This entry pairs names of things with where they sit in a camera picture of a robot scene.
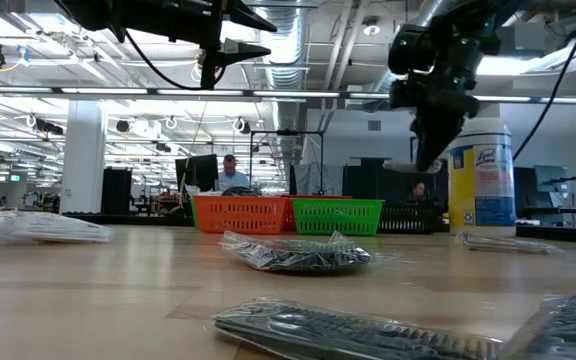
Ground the person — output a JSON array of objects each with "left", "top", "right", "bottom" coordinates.
[
  {"left": 216, "top": 154, "right": 252, "bottom": 194},
  {"left": 407, "top": 180, "right": 432, "bottom": 204}
]

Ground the black plastic basket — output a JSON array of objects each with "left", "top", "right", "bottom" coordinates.
[{"left": 377, "top": 205, "right": 442, "bottom": 235}]

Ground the orange plastic basket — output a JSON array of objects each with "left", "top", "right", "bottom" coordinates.
[{"left": 191, "top": 195, "right": 289, "bottom": 235}]

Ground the black cabinet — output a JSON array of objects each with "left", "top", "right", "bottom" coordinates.
[{"left": 100, "top": 166, "right": 134, "bottom": 214}]

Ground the grey background monitor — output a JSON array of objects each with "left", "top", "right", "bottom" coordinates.
[{"left": 532, "top": 164, "right": 569, "bottom": 207}]

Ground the black left wrist camera cable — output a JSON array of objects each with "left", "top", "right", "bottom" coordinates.
[{"left": 117, "top": 27, "right": 229, "bottom": 92}]

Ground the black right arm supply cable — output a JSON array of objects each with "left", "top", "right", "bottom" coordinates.
[{"left": 514, "top": 0, "right": 576, "bottom": 162}]

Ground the Lysol wipes canister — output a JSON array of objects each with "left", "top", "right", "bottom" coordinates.
[{"left": 446, "top": 117, "right": 518, "bottom": 236}]

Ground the black background monitor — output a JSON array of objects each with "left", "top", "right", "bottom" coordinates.
[{"left": 174, "top": 153, "right": 221, "bottom": 195}]

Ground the bagged black round hairbrush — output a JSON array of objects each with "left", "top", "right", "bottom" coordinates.
[
  {"left": 219, "top": 230, "right": 400, "bottom": 275},
  {"left": 220, "top": 185, "right": 264, "bottom": 198}
]

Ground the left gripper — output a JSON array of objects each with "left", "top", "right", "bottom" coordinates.
[{"left": 167, "top": 0, "right": 279, "bottom": 69}]

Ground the black background rig frame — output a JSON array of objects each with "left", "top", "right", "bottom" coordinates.
[{"left": 247, "top": 128, "right": 326, "bottom": 197}]

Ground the bagged black comb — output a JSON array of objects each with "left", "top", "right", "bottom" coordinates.
[
  {"left": 211, "top": 295, "right": 508, "bottom": 360},
  {"left": 497, "top": 292, "right": 576, "bottom": 360}
]

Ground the white building column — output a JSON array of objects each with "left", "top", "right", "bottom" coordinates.
[{"left": 59, "top": 98, "right": 108, "bottom": 215}]

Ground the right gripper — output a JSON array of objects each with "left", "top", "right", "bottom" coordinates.
[{"left": 388, "top": 14, "right": 501, "bottom": 173}]

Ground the black partition panel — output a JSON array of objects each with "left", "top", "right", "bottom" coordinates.
[{"left": 341, "top": 163, "right": 450, "bottom": 211}]

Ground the long light strip bar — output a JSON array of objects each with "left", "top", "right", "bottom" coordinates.
[{"left": 0, "top": 83, "right": 576, "bottom": 106}]

